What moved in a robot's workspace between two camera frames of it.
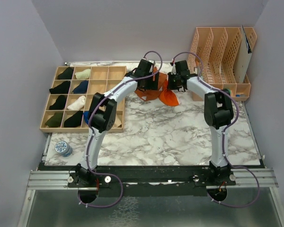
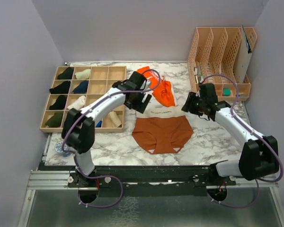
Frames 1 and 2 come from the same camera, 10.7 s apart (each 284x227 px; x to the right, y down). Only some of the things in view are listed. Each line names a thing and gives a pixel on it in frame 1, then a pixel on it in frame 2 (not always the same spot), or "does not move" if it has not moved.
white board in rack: (244, 52) does not move
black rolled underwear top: (66, 74) does not move
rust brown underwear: (152, 94) → (162, 134)
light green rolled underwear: (84, 74) does not move
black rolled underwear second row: (63, 88) does not move
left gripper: (152, 85) → (140, 106)
